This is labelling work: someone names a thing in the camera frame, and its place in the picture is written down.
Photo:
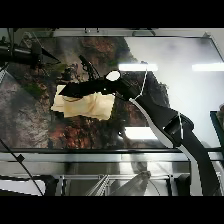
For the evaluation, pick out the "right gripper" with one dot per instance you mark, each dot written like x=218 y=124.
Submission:
x=88 y=89

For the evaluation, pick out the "cream garment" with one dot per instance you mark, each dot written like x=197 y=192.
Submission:
x=87 y=107

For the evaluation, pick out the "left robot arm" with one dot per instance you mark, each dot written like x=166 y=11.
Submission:
x=20 y=55

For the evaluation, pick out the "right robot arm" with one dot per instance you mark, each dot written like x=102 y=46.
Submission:
x=166 y=120

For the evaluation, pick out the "silver frame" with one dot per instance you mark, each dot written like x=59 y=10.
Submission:
x=100 y=166

